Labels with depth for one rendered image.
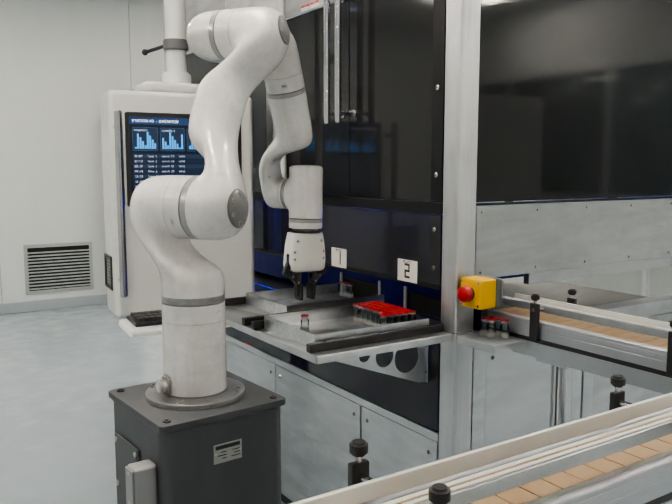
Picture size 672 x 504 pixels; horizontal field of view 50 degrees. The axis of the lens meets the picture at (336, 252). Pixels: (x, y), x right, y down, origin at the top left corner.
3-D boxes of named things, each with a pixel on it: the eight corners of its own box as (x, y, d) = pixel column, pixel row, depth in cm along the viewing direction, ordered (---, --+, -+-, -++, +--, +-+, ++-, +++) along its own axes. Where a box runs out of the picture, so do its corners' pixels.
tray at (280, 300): (337, 293, 239) (337, 283, 239) (384, 305, 218) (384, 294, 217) (245, 303, 221) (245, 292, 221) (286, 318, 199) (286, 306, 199)
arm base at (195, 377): (170, 418, 126) (168, 314, 123) (130, 391, 141) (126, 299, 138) (263, 397, 137) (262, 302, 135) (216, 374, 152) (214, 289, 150)
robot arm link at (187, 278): (201, 308, 129) (198, 175, 126) (120, 300, 136) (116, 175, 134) (237, 297, 140) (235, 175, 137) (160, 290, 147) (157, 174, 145)
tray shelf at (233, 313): (329, 296, 244) (329, 291, 243) (474, 337, 185) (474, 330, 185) (197, 312, 218) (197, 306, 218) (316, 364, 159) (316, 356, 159)
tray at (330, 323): (370, 314, 205) (370, 302, 204) (428, 331, 183) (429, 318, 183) (264, 328, 187) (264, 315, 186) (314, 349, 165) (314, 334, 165)
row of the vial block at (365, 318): (357, 319, 198) (357, 302, 197) (397, 331, 183) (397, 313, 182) (351, 319, 196) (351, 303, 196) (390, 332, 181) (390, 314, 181)
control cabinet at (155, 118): (238, 297, 276) (235, 91, 267) (257, 305, 259) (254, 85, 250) (104, 309, 253) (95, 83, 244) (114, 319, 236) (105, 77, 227)
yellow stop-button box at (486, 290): (480, 302, 181) (481, 274, 180) (501, 307, 175) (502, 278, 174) (458, 305, 177) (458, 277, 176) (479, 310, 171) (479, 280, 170)
